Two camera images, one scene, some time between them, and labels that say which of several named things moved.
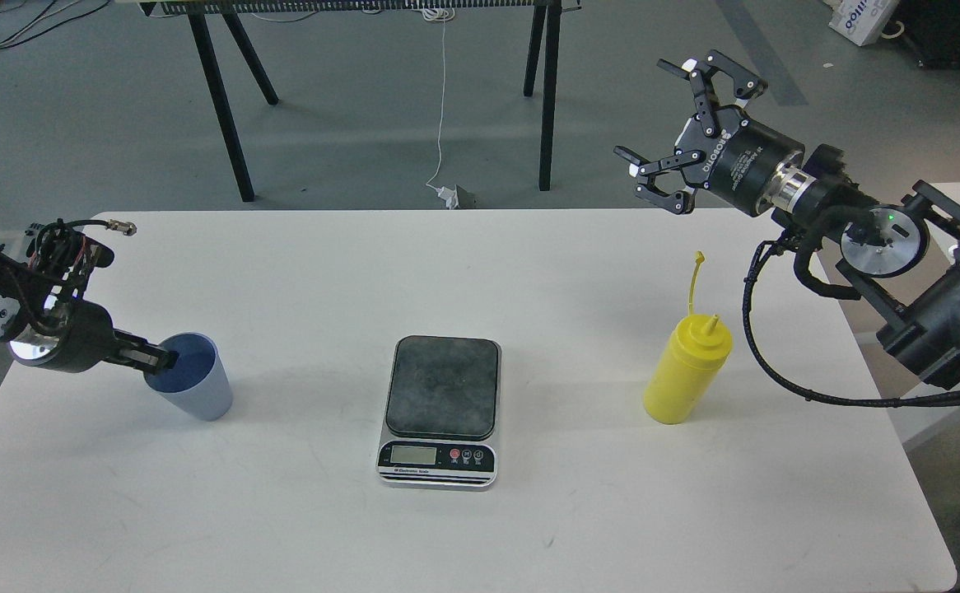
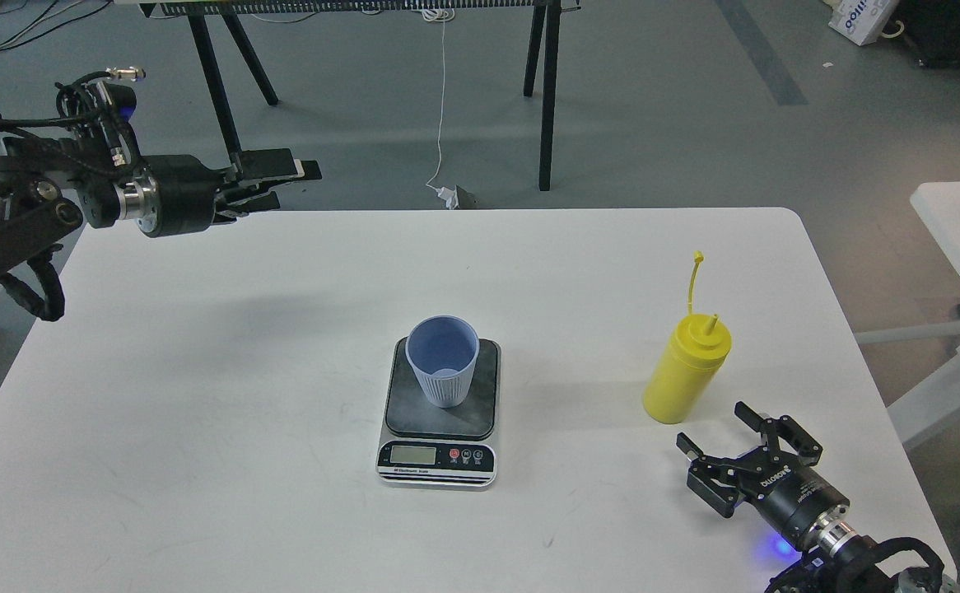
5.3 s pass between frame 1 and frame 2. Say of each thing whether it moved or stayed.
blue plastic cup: moved
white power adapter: stayed
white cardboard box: stayed
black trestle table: stayed
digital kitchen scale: stayed
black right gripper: moved
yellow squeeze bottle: stayed
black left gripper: moved
